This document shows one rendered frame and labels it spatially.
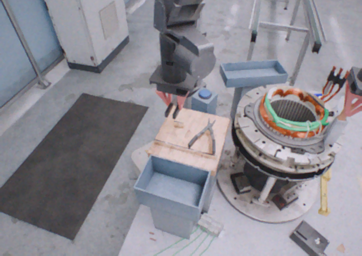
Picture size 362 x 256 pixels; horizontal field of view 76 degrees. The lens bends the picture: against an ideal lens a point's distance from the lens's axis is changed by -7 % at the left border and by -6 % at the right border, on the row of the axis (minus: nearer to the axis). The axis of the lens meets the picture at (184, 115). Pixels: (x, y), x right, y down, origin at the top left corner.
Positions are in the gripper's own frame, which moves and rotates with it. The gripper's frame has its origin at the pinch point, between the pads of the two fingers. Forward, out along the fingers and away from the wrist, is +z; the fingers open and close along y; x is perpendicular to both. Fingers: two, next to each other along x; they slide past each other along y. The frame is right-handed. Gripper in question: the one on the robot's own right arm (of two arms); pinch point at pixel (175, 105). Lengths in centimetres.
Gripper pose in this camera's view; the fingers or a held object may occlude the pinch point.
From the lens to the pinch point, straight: 62.2
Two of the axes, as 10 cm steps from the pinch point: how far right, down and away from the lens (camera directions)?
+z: -0.1, 7.0, 7.2
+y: 9.5, 2.3, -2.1
